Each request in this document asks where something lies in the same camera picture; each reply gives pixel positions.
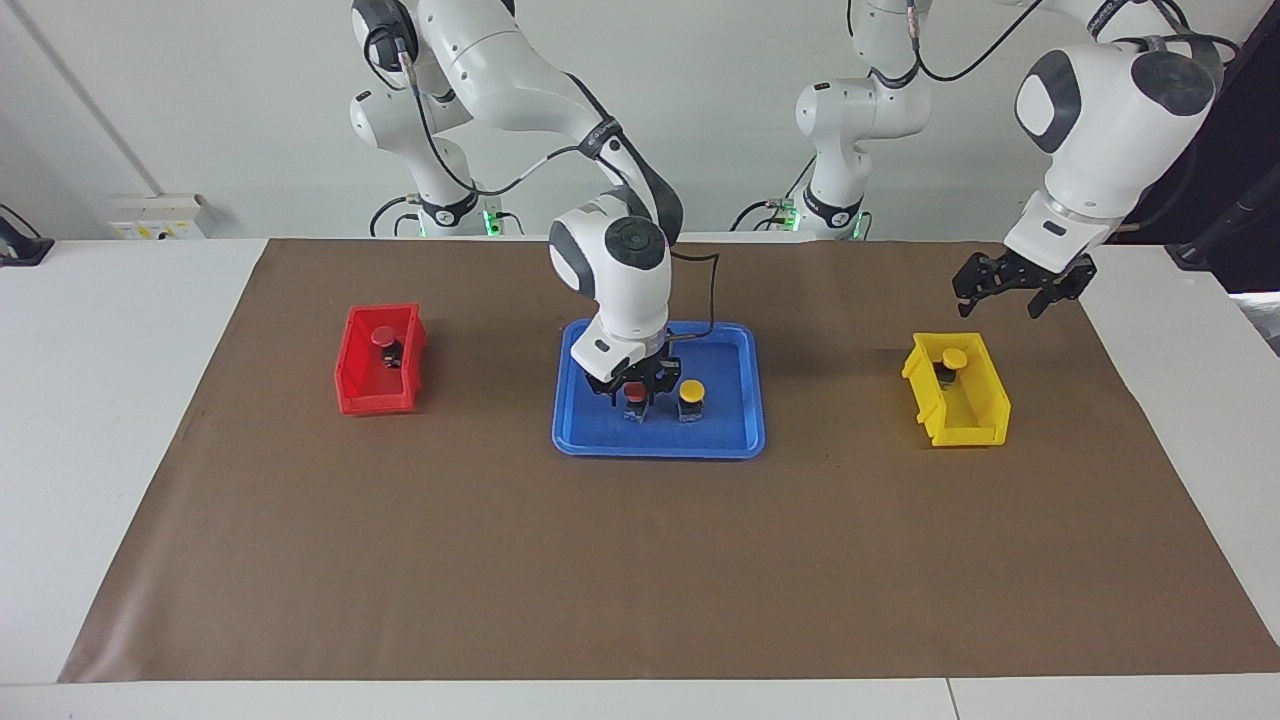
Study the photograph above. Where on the black stand pole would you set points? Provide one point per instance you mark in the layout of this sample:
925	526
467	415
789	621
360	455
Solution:
1195	255

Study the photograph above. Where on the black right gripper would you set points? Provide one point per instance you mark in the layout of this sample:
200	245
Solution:
640	372

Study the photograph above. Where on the brown paper table mat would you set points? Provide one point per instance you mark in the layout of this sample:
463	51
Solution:
640	560

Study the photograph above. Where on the yellow plastic bin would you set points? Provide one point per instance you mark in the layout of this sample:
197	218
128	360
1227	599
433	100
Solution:
975	405

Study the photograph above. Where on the red plastic bin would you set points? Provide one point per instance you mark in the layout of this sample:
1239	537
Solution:
365	385

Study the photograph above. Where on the white wall power outlet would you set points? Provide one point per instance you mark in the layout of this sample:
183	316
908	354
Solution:
160	212

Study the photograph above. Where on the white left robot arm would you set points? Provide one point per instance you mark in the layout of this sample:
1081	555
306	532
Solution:
1100	140

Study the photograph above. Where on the blue plastic tray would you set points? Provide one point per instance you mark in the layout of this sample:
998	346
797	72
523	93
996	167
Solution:
720	440

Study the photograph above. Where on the black background panel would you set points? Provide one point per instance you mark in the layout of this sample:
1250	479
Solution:
1255	200

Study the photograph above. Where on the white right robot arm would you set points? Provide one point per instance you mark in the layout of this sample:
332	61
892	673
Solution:
610	290

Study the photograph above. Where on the black clamp mount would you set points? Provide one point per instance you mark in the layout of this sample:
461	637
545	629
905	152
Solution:
22	250

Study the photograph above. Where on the red push button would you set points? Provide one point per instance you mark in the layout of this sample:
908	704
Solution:
383	336
636	395

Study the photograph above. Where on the yellow push button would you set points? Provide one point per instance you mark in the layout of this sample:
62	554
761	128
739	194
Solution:
691	390
955	357

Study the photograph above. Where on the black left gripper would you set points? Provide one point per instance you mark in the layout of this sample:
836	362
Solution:
1040	275

